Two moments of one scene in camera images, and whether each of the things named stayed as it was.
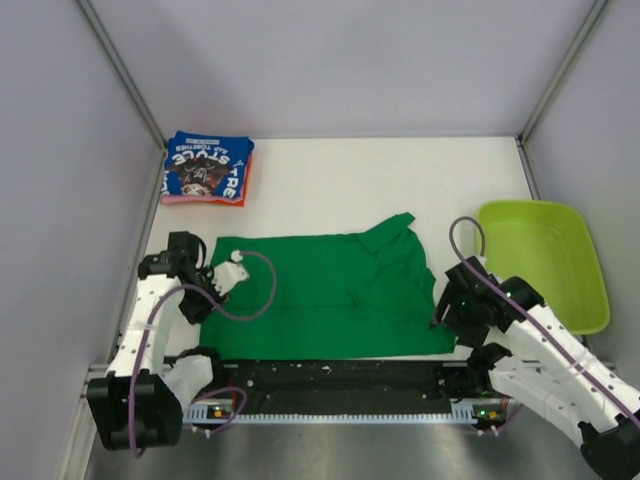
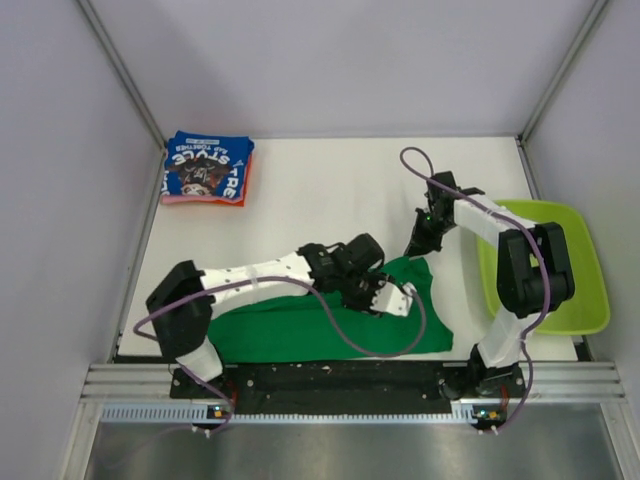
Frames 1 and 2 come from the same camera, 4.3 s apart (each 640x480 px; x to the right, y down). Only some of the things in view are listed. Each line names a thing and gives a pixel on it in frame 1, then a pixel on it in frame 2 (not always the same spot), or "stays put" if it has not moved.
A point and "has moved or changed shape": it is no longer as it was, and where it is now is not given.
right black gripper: (470, 335) -> (419, 241)
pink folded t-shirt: (194, 198) stays put
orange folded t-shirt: (248, 172) stays put
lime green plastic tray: (547, 244) stays put
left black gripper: (196, 313) -> (365, 303)
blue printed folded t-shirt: (200, 164) stays put
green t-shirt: (329, 296) has moved or changed shape
